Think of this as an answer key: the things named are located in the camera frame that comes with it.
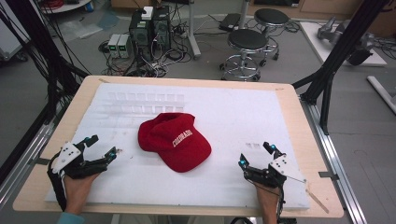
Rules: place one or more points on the white floor board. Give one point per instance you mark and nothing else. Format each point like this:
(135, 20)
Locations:
(314, 40)

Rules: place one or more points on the white box on computer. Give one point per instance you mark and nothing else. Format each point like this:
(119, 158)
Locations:
(147, 13)

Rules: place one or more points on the grey desk leg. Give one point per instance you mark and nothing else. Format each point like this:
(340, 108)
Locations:
(193, 34)

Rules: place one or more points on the thin wooden stick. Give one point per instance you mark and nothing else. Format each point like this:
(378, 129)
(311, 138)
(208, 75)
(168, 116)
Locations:
(317, 200)

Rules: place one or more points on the person's left hand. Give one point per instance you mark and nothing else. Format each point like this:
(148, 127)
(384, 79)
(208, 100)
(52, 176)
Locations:
(77, 191)

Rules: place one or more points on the person's right hand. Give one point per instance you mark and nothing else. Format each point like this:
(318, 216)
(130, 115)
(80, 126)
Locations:
(267, 196)

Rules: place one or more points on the aluminium rail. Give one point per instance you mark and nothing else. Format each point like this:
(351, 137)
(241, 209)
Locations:
(336, 161)
(21, 158)

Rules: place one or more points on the black computer tower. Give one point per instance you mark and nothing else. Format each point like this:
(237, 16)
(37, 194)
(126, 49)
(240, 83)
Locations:
(162, 28)
(140, 34)

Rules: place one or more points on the round white table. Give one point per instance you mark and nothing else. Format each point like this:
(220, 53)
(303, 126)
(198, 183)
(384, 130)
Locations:
(67, 6)

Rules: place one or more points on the flat black box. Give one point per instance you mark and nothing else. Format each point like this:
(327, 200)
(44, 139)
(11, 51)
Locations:
(229, 21)

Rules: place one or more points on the clear plastic sheet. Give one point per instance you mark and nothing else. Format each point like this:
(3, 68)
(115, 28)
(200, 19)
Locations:
(81, 28)

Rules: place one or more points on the white pipe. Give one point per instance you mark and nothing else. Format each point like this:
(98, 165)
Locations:
(381, 93)

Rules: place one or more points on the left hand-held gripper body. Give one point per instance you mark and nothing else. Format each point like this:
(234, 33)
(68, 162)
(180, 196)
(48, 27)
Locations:
(67, 155)

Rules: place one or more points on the red baseball cap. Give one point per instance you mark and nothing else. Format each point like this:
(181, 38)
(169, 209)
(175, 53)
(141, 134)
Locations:
(174, 143)

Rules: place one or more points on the black tape piece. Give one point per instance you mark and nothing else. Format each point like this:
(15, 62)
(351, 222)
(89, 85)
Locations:
(328, 175)

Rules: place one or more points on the black round stool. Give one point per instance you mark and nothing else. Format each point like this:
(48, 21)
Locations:
(247, 40)
(271, 17)

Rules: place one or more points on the grey power supply unit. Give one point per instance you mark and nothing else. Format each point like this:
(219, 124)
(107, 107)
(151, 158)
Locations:
(113, 45)
(125, 46)

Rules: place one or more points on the clear plastic grid strip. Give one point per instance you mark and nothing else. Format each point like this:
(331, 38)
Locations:
(146, 102)

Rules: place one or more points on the white foam sheet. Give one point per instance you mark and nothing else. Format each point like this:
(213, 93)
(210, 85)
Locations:
(218, 118)

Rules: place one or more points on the black frame post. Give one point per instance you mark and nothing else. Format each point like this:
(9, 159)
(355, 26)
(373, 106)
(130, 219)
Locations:
(40, 40)
(342, 46)

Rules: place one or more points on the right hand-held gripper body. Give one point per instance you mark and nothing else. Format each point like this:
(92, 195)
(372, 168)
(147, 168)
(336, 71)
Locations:
(281, 166)

